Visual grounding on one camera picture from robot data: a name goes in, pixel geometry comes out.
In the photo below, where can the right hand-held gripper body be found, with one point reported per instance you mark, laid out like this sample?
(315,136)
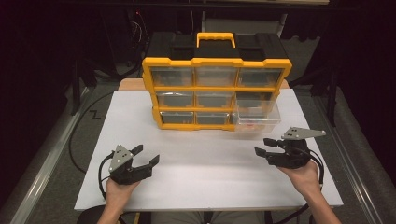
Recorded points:
(294,154)

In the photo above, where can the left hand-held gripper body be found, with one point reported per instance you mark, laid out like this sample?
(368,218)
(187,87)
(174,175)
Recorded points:
(121,160)

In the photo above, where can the clear plastic drawer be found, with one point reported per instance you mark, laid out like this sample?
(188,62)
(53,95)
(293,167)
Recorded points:
(258,118)

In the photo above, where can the yellow black organizer cabinet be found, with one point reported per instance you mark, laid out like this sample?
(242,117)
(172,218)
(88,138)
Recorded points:
(214,62)

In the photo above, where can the person's right hand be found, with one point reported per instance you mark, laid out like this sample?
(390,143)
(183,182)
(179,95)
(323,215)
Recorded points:
(303,179)

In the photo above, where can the person's left hand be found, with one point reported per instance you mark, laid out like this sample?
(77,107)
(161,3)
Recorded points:
(118,194)

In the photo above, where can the black round stool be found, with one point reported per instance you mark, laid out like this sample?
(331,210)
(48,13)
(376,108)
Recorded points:
(88,216)

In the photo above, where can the set of clear cabinet drawers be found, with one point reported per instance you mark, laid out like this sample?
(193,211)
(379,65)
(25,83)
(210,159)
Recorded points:
(174,76)

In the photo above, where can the black metal stand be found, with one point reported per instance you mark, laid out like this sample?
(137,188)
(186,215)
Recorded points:
(75,90)

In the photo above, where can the aluminium floor rail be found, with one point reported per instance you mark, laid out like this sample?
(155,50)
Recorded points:
(351,168)
(37,183)

